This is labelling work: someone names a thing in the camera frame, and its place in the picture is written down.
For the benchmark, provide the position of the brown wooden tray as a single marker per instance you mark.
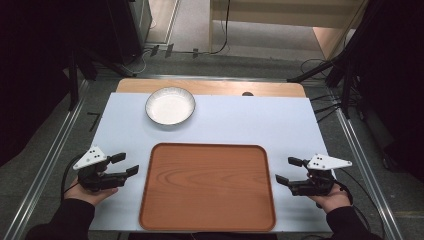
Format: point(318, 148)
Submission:
point(206, 188)

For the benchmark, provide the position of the black metal stand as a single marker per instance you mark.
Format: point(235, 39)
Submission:
point(74, 83)
point(336, 66)

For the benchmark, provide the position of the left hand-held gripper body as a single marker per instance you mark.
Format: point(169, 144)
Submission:
point(91, 176)

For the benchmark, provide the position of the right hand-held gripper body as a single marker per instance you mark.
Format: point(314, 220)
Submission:
point(316, 181)

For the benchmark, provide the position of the white table mat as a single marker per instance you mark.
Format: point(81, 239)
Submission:
point(240, 120)

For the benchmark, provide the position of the white round plate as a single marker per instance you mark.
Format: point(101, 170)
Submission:
point(170, 106)

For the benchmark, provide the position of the wooden table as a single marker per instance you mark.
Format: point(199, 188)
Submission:
point(216, 87)

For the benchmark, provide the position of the black cabinet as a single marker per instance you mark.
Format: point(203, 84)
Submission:
point(128, 30)

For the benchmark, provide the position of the person's dark lap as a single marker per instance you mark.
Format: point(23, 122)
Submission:
point(200, 236)

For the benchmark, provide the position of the light wooden shelf unit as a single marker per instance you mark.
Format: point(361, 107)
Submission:
point(286, 13)

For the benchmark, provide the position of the aluminium floor rail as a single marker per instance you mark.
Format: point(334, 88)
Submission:
point(366, 173)
point(50, 160)

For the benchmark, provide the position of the person's right hand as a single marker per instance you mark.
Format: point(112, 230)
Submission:
point(330, 200)

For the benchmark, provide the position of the person's left hand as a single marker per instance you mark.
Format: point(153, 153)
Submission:
point(87, 196)

